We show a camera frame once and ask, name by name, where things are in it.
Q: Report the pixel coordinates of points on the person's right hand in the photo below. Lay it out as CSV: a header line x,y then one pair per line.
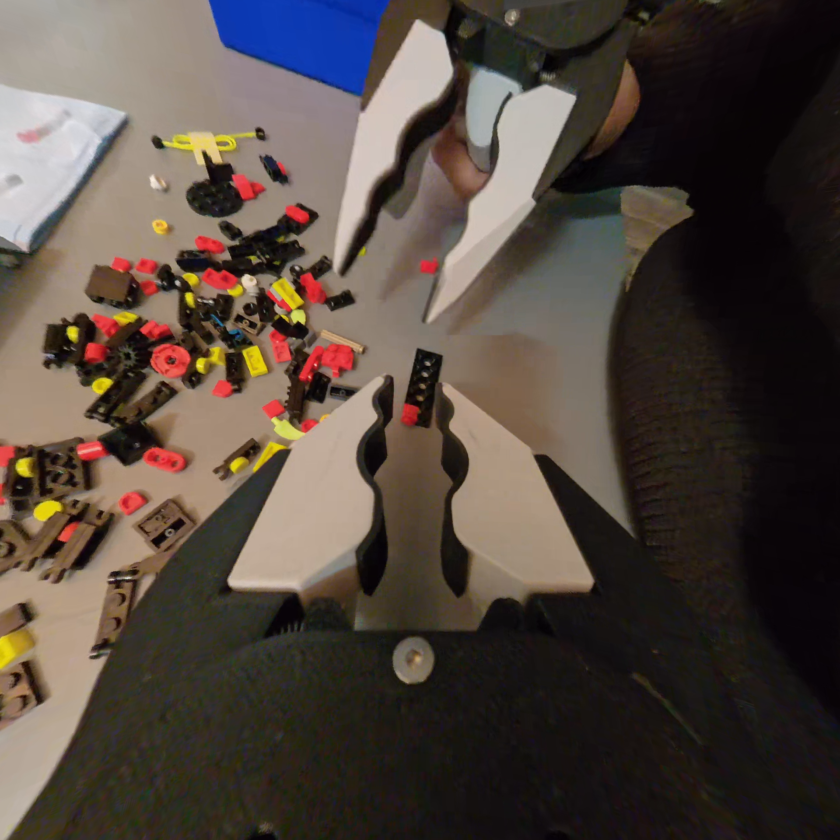
x,y
456,167

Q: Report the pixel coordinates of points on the blue plastic storage bin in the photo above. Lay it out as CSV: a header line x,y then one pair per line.
x,y
295,39

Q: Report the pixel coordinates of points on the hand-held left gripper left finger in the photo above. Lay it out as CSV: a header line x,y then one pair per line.
x,y
315,518

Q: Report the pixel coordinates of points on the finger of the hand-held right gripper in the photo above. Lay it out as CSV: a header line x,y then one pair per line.
x,y
525,151
394,111

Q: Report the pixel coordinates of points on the pile of lego pieces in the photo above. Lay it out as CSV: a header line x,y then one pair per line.
x,y
254,361

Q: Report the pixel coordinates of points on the open lego instruction booklet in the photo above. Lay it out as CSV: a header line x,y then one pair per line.
x,y
52,170

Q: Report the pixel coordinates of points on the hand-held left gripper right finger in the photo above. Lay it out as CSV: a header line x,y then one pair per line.
x,y
518,525

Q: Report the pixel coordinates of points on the person's right forearm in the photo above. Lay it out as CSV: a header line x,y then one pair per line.
x,y
689,98

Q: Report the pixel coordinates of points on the long black lego plate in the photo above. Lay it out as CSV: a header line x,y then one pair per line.
x,y
423,380

